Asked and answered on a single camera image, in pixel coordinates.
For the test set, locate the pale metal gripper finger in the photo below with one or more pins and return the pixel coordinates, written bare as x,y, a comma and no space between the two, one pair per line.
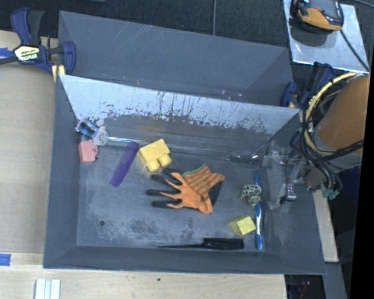
274,160
288,194

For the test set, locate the yellow spotted toy frog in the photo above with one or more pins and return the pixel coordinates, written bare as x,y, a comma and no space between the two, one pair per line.
249,191

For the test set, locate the blue and white toothbrush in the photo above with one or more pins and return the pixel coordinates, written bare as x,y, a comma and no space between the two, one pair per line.
258,221

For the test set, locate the yellow sponge block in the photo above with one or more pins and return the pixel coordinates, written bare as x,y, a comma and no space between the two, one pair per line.
242,224

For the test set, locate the black tail comb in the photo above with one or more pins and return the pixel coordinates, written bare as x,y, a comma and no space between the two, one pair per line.
220,243

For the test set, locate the orange and black work glove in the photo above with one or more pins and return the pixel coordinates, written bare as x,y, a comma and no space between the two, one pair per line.
192,192

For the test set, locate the yellow toy building brick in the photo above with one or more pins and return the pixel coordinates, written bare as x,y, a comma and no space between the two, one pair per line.
152,153

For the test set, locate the grey metal bin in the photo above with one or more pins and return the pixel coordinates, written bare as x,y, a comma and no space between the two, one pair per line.
169,61

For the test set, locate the purple flat block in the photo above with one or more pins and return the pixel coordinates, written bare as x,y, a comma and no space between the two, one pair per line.
124,164

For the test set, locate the grey and white toy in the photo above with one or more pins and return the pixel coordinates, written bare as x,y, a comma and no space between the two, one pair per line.
101,136

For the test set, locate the pink toy cup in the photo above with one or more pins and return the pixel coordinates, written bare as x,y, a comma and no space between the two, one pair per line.
87,152

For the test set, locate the blue and white small toy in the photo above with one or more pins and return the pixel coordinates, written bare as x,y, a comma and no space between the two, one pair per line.
86,127

